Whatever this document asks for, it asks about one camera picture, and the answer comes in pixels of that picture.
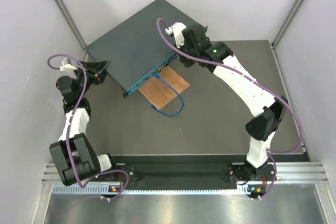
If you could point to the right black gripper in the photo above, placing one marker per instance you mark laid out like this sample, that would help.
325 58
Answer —
187 64

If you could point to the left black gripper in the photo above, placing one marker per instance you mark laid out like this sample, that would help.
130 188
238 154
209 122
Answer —
97 67

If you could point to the dark blue network switch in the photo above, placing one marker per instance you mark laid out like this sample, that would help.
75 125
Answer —
135 48

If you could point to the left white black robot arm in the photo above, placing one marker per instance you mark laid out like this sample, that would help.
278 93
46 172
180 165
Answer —
73 156

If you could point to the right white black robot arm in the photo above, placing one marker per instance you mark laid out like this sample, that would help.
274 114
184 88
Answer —
220 60

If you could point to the wooden board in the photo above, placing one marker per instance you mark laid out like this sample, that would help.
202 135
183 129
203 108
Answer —
160 94

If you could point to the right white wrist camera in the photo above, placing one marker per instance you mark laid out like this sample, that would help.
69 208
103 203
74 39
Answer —
176 31

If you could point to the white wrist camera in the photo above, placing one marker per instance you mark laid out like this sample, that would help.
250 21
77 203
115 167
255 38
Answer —
67 65
176 31

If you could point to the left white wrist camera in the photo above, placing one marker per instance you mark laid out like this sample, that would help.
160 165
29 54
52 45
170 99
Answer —
67 65

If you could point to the left aluminium frame post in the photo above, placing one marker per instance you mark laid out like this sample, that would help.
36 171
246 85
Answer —
70 22

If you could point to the aluminium frame post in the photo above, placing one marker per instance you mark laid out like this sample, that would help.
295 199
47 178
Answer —
287 22
70 22

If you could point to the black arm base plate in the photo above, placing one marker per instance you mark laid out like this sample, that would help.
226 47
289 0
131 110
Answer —
173 169

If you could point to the right aluminium frame post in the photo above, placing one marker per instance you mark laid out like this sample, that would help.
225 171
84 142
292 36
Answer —
287 22

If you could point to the slotted cable duct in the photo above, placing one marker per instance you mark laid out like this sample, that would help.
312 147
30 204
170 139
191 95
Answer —
105 189

